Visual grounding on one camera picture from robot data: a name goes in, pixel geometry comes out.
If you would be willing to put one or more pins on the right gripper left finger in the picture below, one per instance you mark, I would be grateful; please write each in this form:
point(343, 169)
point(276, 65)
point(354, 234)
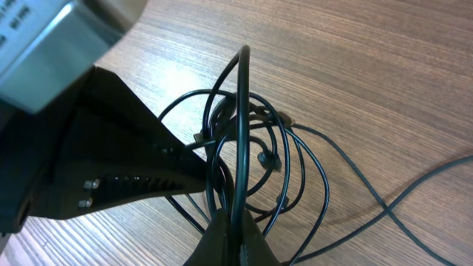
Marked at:
point(212, 249)

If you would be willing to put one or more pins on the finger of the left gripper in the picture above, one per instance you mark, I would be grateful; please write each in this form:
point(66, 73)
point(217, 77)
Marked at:
point(148, 181)

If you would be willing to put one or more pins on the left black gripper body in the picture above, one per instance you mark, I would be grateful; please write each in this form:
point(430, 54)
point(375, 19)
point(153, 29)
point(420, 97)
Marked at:
point(50, 161)

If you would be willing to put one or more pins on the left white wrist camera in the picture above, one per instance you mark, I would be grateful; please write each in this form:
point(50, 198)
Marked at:
point(48, 44)

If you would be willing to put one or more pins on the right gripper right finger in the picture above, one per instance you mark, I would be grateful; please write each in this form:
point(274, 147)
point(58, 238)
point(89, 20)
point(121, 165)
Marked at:
point(254, 250)

